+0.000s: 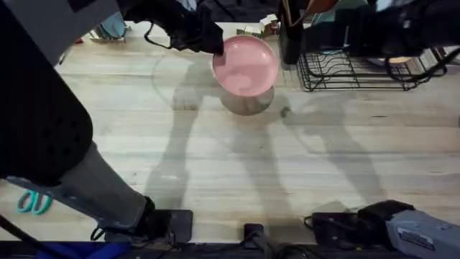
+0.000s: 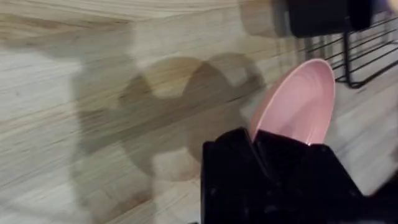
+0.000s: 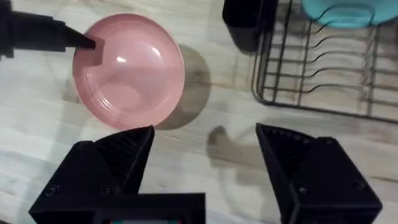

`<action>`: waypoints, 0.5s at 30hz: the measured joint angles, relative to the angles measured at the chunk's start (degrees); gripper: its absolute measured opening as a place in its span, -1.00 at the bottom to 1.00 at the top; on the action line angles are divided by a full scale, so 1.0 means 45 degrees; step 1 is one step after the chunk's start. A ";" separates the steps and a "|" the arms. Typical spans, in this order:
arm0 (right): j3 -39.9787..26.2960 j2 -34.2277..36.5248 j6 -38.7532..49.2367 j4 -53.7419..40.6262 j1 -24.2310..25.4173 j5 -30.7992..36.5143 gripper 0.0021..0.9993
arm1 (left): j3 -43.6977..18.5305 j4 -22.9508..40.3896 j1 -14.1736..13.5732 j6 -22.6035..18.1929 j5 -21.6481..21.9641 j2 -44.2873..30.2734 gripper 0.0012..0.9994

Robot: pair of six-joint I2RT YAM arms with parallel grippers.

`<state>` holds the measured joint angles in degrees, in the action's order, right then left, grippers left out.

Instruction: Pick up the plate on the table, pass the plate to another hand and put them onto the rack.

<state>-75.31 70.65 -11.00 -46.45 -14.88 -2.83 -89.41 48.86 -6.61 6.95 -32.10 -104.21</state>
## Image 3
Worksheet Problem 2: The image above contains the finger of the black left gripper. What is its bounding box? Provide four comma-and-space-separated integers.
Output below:
63, 25, 96, 50

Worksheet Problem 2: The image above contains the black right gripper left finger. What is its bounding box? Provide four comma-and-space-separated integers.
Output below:
29, 124, 155, 215

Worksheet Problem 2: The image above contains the pink plate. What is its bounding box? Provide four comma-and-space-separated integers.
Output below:
72, 12, 186, 131

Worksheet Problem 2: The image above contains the black cutlery holder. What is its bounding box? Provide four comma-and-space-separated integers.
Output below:
221, 0, 279, 54

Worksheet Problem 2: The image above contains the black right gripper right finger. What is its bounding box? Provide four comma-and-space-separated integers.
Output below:
255, 123, 384, 224

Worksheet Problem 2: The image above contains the blue plate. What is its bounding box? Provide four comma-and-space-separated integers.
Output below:
300, 0, 398, 30

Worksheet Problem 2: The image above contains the black wire dish rack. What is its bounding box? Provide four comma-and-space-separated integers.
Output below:
251, 0, 398, 124

